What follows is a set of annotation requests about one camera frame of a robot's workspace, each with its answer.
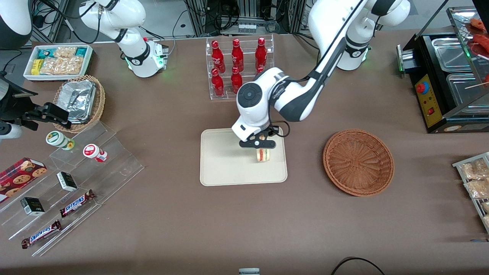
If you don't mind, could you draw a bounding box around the red plaid cookie box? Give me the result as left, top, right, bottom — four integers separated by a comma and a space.
0, 157, 48, 203

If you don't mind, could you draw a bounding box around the red lid white cup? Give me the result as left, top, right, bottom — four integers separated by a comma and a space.
83, 144, 108, 163

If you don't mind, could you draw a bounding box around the brown round wicker basket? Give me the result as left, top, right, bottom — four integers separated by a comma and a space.
323, 129, 395, 197

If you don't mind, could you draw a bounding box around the clear acrylic stepped shelf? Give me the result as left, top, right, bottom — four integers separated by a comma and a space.
0, 121, 145, 257

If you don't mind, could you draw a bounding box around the green lid white cup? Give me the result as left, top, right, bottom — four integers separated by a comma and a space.
46, 131, 75, 150

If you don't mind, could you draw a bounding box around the clear bagged snack pack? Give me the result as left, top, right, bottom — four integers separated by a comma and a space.
460, 159, 489, 180
464, 179, 489, 199

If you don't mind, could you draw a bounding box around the light tan wicker basket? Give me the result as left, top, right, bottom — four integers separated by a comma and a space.
53, 75, 106, 133

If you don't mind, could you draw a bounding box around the steel warmer pan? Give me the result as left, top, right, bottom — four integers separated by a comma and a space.
446, 73, 489, 108
431, 37, 475, 73

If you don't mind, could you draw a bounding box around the white rectangular snack bin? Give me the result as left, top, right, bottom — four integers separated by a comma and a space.
23, 45, 94, 83

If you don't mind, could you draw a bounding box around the small black box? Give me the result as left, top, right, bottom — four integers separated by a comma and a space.
20, 197, 45, 216
57, 171, 78, 192

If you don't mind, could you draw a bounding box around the tray of packaged crackers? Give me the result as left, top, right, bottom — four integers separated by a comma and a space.
452, 152, 489, 234

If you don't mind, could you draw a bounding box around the large rice cracker bag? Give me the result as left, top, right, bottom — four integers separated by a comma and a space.
40, 57, 84, 75

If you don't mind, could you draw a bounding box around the clear acrylic bottle rack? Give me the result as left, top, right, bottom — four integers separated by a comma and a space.
206, 34, 275, 100

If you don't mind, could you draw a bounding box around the beige rectangular tray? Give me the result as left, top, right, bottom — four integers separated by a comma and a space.
200, 126, 288, 187

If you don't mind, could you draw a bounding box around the black cable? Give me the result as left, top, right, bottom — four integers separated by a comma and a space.
330, 257, 386, 275

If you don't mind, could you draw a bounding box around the black food warmer machine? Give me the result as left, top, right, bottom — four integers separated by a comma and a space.
397, 6, 489, 134

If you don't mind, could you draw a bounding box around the snickers chocolate bar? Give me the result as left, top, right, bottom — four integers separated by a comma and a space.
21, 220, 62, 249
60, 189, 96, 218

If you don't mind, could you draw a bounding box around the silver foil tray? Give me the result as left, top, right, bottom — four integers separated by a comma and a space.
66, 79, 97, 123

